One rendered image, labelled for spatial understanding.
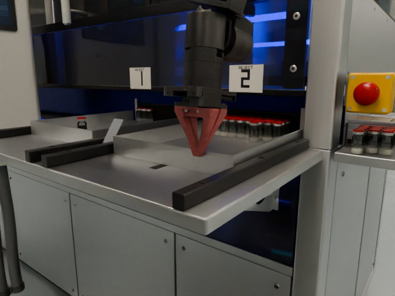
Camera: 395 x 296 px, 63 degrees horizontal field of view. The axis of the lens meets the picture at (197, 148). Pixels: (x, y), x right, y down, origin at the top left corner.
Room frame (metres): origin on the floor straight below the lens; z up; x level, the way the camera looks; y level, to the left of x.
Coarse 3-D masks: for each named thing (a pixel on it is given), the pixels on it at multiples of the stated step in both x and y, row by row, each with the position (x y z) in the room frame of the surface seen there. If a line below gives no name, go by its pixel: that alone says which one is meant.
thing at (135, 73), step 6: (132, 72) 0.96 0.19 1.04; (138, 72) 0.94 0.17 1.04; (144, 72) 0.93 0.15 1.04; (132, 78) 0.96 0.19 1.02; (138, 78) 0.95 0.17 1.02; (144, 78) 0.93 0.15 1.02; (150, 78) 0.92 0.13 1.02; (132, 84) 0.96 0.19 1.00; (138, 84) 0.95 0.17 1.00; (144, 84) 0.93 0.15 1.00; (150, 84) 0.92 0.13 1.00
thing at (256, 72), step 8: (232, 72) 0.76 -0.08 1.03; (240, 72) 0.74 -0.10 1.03; (256, 72) 0.72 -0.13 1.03; (232, 80) 0.76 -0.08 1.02; (240, 80) 0.74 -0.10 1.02; (248, 80) 0.73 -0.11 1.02; (256, 80) 0.72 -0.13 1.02; (232, 88) 0.76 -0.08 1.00; (240, 88) 0.74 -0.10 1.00; (248, 88) 0.73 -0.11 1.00; (256, 88) 0.72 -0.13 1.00
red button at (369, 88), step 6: (360, 84) 0.57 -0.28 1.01; (366, 84) 0.56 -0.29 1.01; (372, 84) 0.56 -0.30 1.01; (354, 90) 0.57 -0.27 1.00; (360, 90) 0.56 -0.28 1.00; (366, 90) 0.56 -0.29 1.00; (372, 90) 0.55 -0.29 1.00; (378, 90) 0.55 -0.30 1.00; (354, 96) 0.57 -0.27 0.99; (360, 96) 0.56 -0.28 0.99; (366, 96) 0.55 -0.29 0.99; (372, 96) 0.55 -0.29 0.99; (378, 96) 0.55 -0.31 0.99; (360, 102) 0.56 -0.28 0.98; (366, 102) 0.56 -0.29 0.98; (372, 102) 0.55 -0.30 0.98
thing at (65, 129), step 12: (36, 120) 0.82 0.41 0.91; (48, 120) 0.85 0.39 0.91; (60, 120) 0.87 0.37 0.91; (72, 120) 0.90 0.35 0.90; (96, 120) 0.97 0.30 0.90; (108, 120) 1.00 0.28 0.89; (132, 120) 1.07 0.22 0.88; (168, 120) 0.84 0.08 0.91; (36, 132) 0.80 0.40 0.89; (48, 132) 0.76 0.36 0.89; (60, 132) 0.73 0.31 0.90; (72, 132) 0.70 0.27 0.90; (84, 132) 0.67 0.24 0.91; (96, 132) 0.67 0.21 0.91; (120, 132) 0.72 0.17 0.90
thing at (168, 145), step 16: (160, 128) 0.70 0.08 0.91; (176, 128) 0.74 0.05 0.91; (128, 144) 0.57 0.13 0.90; (144, 144) 0.55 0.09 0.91; (160, 144) 0.53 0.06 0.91; (176, 144) 0.68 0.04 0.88; (224, 144) 0.68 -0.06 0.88; (240, 144) 0.68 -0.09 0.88; (256, 144) 0.68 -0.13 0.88; (272, 144) 0.55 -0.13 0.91; (160, 160) 0.53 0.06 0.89; (176, 160) 0.51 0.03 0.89; (192, 160) 0.49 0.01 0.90; (208, 160) 0.47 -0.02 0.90; (224, 160) 0.45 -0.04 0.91; (240, 160) 0.46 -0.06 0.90
